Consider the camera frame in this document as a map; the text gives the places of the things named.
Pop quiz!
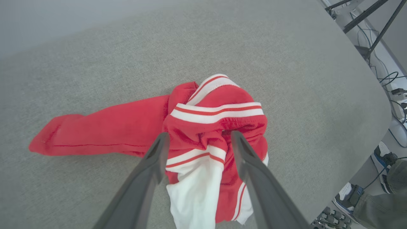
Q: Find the olive trouser leg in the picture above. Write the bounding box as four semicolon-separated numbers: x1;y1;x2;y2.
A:
353;192;407;229
386;159;407;194

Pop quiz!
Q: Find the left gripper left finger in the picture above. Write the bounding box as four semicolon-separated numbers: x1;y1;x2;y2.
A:
94;132;171;229

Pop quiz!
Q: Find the black knobbed device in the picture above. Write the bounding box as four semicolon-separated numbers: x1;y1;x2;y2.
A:
312;207;353;229

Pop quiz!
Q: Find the red and white garment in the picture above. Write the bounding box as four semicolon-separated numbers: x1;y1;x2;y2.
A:
29;74;269;229

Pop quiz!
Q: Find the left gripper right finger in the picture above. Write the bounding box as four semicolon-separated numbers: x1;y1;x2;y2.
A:
231;131;311;229

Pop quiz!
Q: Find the white blue black sneaker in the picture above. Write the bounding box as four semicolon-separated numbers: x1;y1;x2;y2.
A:
332;182;364;220
370;142;398;194

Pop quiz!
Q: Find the black tripod stand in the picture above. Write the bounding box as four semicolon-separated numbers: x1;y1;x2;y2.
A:
324;0;407;61

